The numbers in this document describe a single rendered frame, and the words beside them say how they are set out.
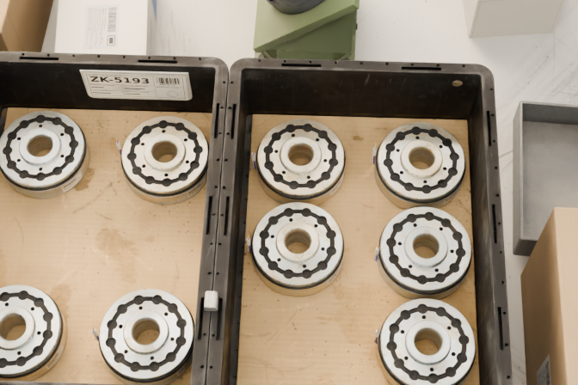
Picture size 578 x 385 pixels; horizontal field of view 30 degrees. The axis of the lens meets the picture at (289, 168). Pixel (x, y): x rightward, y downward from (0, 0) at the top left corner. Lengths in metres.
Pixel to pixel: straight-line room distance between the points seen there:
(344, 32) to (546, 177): 0.33
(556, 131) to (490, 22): 0.18
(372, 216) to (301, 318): 0.15
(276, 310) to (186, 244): 0.13
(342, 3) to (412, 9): 0.21
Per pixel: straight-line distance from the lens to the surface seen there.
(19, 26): 1.45
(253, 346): 1.18
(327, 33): 1.41
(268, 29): 1.44
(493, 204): 1.15
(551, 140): 1.47
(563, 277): 1.17
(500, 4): 1.48
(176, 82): 1.25
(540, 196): 1.42
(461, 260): 1.19
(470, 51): 1.52
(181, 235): 1.23
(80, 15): 1.46
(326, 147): 1.24
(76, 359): 1.20
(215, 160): 1.16
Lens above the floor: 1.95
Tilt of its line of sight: 63 degrees down
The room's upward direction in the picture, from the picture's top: 1 degrees counter-clockwise
